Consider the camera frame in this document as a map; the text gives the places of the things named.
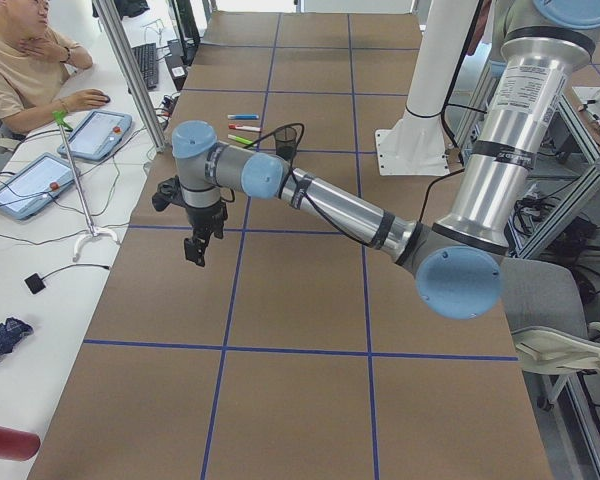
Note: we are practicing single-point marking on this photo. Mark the near teach pendant tablet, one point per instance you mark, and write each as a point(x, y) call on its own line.
point(33, 188)

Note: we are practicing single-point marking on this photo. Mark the black mesh pen holder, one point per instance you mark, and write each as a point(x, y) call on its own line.
point(285, 139)

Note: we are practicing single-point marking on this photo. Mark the black keyboard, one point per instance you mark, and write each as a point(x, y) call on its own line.
point(147, 60)

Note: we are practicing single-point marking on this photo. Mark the folded dark blue umbrella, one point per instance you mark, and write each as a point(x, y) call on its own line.
point(12, 331)

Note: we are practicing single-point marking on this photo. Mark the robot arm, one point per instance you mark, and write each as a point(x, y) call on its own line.
point(459, 262)

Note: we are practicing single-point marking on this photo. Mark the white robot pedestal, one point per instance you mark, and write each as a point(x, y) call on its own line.
point(415, 145)

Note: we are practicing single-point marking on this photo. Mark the teach pendant tablet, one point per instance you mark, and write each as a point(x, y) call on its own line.
point(33, 188)
point(95, 137)

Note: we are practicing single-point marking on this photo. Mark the blue highlighter pen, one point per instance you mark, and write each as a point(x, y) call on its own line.
point(243, 117)

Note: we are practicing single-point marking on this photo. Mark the red white marker pen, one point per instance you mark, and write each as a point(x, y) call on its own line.
point(242, 127)

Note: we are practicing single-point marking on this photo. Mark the red cylinder bottle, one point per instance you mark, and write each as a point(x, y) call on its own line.
point(18, 445)

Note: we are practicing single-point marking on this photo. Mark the grey office chair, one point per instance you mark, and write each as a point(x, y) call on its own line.
point(547, 323)

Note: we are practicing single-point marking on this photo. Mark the small black square device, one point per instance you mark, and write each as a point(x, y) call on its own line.
point(35, 283)

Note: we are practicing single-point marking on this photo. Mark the aluminium frame post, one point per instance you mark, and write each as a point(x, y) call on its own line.
point(122, 50)

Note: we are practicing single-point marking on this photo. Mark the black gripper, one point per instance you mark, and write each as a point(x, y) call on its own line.
point(204, 216)

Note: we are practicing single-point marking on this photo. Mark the green highlighter pen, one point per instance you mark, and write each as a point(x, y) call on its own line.
point(246, 143)

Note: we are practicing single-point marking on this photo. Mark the seated person beige shirt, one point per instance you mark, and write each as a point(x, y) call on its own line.
point(34, 65)

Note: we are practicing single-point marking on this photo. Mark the far teach pendant tablet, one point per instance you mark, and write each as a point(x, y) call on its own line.
point(95, 137)

